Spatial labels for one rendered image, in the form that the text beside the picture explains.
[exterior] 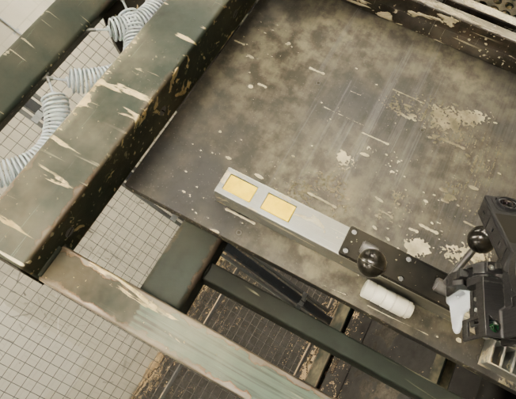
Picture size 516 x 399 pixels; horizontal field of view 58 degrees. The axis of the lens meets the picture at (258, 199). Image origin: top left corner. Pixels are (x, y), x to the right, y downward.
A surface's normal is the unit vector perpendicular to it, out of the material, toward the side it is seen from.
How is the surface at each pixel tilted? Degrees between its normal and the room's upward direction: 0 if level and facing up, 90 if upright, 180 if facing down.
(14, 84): 90
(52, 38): 90
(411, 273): 60
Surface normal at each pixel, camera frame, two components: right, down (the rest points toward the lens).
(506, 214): 0.09, -0.83
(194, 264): 0.04, -0.40
